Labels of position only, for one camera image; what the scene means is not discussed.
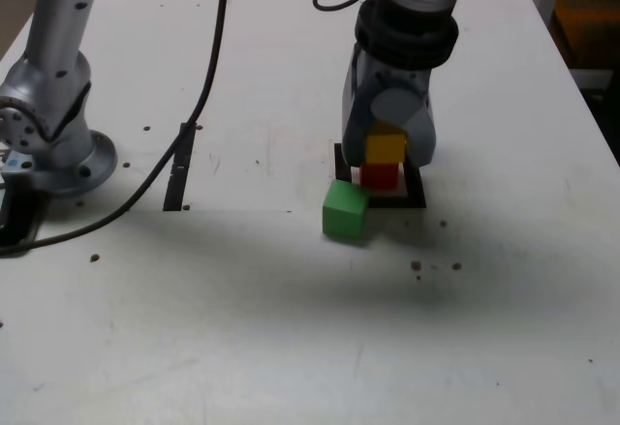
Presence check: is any brown box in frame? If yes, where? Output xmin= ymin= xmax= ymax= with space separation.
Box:
xmin=551 ymin=0 xmax=620 ymax=71

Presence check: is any long black cable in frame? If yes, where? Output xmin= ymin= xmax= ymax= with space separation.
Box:
xmin=0 ymin=0 xmax=234 ymax=258

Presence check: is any black tape square outline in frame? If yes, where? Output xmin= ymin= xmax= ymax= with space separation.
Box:
xmin=333 ymin=142 xmax=428 ymax=211

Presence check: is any yellow cube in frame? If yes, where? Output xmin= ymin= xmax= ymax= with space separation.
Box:
xmin=365 ymin=122 xmax=408 ymax=165

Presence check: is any black tape strip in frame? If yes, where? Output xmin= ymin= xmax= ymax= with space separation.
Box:
xmin=163 ymin=122 xmax=199 ymax=212

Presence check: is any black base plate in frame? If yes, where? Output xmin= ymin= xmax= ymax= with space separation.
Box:
xmin=0 ymin=175 xmax=43 ymax=258

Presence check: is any red cube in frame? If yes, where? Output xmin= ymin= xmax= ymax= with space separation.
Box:
xmin=359 ymin=161 xmax=401 ymax=191

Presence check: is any green cube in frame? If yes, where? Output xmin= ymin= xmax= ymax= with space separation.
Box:
xmin=322 ymin=179 xmax=373 ymax=244

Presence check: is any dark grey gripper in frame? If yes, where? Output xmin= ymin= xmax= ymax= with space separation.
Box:
xmin=340 ymin=46 xmax=438 ymax=167

